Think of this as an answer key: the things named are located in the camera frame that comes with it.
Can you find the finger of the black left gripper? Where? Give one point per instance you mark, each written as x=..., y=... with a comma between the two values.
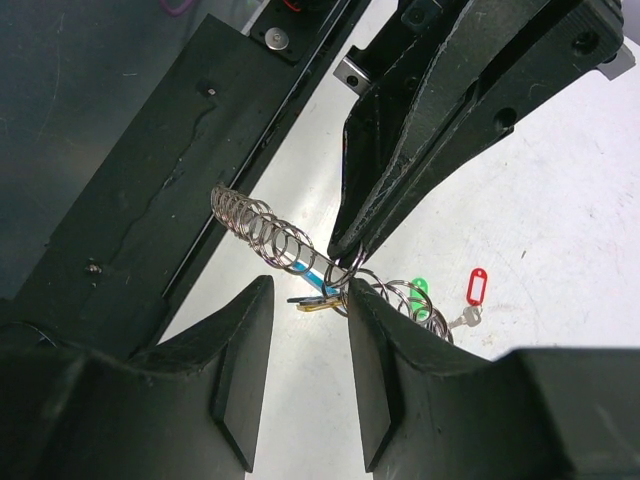
x=396, y=147
x=563, y=55

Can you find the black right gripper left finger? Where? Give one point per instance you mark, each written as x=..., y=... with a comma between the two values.
x=188, y=408

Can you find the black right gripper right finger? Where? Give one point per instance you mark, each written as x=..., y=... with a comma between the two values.
x=430, y=410

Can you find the red tag key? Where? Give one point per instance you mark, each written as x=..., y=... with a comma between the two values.
x=471, y=315

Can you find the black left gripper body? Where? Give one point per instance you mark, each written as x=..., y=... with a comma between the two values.
x=399, y=55

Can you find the green tag key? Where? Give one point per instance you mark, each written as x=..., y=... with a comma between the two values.
x=418, y=299

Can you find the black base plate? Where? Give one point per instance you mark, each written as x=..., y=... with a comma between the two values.
x=117, y=120

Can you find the yellow tag key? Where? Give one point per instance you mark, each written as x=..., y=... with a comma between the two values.
x=324, y=304

